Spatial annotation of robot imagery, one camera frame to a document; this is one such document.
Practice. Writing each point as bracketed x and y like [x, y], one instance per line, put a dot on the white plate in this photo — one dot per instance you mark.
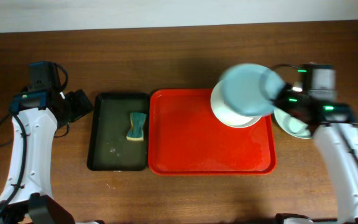
[226, 115]

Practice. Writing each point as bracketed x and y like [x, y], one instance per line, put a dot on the light blue plate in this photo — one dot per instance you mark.
[249, 89]

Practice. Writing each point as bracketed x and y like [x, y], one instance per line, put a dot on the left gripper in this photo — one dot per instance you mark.
[78, 101]

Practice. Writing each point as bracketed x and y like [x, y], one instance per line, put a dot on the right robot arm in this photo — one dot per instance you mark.
[334, 131]

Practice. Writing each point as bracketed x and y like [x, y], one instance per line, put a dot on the mint green plate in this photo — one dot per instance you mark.
[291, 125]

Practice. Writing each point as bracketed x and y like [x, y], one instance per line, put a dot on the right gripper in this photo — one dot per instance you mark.
[283, 99]

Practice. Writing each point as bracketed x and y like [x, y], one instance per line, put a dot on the red plastic tray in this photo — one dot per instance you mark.
[185, 138]

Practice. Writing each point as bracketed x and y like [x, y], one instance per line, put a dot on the dark green plastic tray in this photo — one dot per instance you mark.
[109, 150]

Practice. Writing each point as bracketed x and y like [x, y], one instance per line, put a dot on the green and yellow sponge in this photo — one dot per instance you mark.
[136, 132]

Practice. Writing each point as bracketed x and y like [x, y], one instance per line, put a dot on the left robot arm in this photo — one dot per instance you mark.
[35, 118]

